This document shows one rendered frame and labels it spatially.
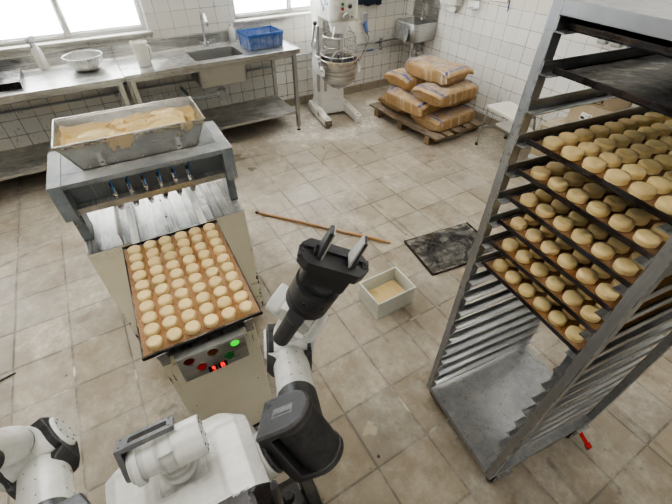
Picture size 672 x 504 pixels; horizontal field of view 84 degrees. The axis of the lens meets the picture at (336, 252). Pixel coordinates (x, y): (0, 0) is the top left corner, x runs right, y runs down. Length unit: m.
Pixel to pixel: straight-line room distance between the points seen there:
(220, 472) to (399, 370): 1.64
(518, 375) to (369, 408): 0.80
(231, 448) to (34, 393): 2.05
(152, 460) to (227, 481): 0.14
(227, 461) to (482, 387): 1.60
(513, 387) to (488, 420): 0.25
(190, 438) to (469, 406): 1.61
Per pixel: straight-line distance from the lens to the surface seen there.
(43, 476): 1.00
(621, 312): 1.10
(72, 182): 1.79
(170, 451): 0.71
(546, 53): 1.10
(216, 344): 1.41
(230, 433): 0.81
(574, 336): 1.29
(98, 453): 2.38
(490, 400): 2.16
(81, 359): 2.75
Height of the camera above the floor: 1.96
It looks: 42 degrees down
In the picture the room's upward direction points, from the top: straight up
